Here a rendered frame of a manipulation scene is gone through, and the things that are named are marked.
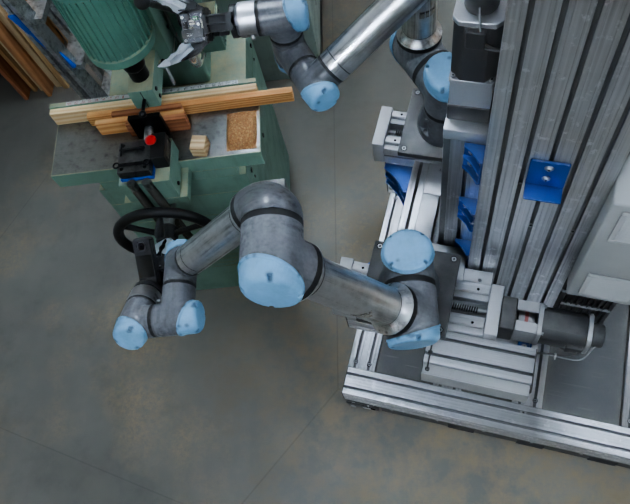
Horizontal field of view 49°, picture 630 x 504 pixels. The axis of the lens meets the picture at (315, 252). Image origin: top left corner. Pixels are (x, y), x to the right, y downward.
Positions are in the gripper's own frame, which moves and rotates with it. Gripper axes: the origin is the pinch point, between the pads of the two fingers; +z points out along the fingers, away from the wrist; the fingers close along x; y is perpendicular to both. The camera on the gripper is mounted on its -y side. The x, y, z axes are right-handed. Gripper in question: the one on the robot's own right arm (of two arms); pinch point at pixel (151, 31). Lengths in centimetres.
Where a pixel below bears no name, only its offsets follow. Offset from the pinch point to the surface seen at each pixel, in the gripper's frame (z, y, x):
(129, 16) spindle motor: 5.2, -2.6, -3.9
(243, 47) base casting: -9, -64, 6
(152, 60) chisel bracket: 9.4, -27.4, 6.3
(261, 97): -17.3, -33.4, 19.4
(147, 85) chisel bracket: 10.2, -21.9, 12.3
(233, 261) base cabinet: 7, -73, 79
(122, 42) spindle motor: 8.3, -3.8, 1.4
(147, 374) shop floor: 46, -69, 119
